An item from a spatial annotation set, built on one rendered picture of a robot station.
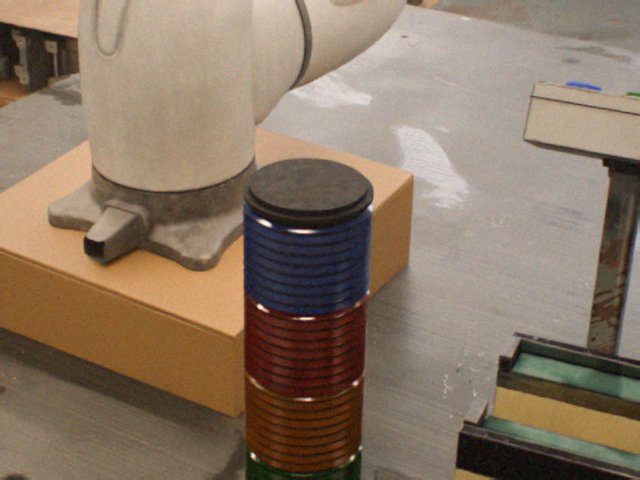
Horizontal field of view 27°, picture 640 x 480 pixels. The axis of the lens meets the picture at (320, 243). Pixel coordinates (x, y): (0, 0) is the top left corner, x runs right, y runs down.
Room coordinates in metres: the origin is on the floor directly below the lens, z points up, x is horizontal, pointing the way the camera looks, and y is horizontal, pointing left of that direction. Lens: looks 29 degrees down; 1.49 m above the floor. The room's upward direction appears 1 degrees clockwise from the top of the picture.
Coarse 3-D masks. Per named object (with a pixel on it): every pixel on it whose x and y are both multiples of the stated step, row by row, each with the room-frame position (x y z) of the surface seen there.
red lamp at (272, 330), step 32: (256, 320) 0.52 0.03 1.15; (288, 320) 0.51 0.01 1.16; (320, 320) 0.51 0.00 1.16; (352, 320) 0.52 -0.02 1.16; (256, 352) 0.52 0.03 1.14; (288, 352) 0.51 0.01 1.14; (320, 352) 0.51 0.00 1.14; (352, 352) 0.52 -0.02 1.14; (288, 384) 0.51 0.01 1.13; (320, 384) 0.51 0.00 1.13
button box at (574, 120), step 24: (552, 96) 1.01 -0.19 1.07; (576, 96) 1.00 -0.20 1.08; (600, 96) 0.99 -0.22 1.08; (624, 96) 0.99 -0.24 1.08; (528, 120) 1.00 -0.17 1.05; (552, 120) 1.00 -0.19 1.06; (576, 120) 0.99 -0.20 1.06; (600, 120) 0.98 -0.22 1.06; (624, 120) 0.98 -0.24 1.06; (552, 144) 0.99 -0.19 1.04; (576, 144) 0.98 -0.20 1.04; (600, 144) 0.97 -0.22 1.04; (624, 144) 0.97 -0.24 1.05
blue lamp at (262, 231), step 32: (256, 224) 0.52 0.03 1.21; (352, 224) 0.52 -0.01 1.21; (256, 256) 0.52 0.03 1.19; (288, 256) 0.51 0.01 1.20; (320, 256) 0.51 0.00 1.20; (352, 256) 0.52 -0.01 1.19; (256, 288) 0.52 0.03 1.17; (288, 288) 0.51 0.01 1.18; (320, 288) 0.51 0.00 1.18; (352, 288) 0.52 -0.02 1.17
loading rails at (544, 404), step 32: (512, 352) 0.84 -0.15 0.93; (544, 352) 0.86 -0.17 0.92; (576, 352) 0.85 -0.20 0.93; (512, 384) 0.83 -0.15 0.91; (544, 384) 0.82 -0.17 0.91; (576, 384) 0.82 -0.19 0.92; (608, 384) 0.82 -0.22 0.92; (480, 416) 0.76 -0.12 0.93; (512, 416) 0.83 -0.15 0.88; (544, 416) 0.82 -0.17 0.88; (576, 416) 0.81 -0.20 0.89; (608, 416) 0.81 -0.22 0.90; (480, 448) 0.74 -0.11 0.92; (512, 448) 0.73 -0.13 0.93; (544, 448) 0.73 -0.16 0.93; (576, 448) 0.74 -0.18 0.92; (608, 448) 0.74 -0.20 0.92
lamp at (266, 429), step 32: (256, 384) 0.52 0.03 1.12; (352, 384) 0.52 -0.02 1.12; (256, 416) 0.52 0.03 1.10; (288, 416) 0.51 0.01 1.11; (320, 416) 0.51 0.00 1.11; (352, 416) 0.52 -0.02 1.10; (256, 448) 0.52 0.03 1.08; (288, 448) 0.51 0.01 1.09; (320, 448) 0.51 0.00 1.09; (352, 448) 0.52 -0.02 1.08
